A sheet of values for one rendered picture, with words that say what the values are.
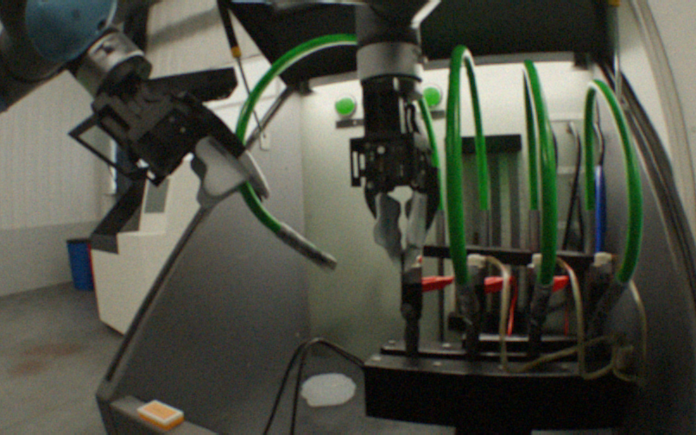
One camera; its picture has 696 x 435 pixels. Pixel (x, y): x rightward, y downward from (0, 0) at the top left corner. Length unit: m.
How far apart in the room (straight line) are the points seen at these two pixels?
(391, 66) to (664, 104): 0.37
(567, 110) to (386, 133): 0.45
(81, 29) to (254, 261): 0.55
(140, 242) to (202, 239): 2.51
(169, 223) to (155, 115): 2.84
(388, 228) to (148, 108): 0.30
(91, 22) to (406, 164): 0.31
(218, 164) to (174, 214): 2.85
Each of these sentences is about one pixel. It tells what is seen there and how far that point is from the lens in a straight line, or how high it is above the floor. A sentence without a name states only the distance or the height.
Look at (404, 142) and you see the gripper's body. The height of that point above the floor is 1.24.
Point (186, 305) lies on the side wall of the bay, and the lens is 0.61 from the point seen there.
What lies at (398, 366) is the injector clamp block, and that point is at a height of 0.98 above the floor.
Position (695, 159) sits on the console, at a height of 1.23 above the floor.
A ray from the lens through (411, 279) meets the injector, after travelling 0.50.
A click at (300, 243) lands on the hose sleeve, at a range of 0.47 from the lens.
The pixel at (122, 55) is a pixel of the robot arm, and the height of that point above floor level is 1.35.
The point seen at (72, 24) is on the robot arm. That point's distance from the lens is 0.30.
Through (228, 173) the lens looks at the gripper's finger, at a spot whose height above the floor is 1.22.
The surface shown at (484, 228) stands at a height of 1.13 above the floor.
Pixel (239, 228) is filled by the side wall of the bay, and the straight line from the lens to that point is 0.70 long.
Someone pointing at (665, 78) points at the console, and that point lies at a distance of 0.61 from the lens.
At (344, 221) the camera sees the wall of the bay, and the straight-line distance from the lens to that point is 0.84.
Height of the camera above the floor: 1.19
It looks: 3 degrees down
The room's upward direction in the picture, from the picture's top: 2 degrees counter-clockwise
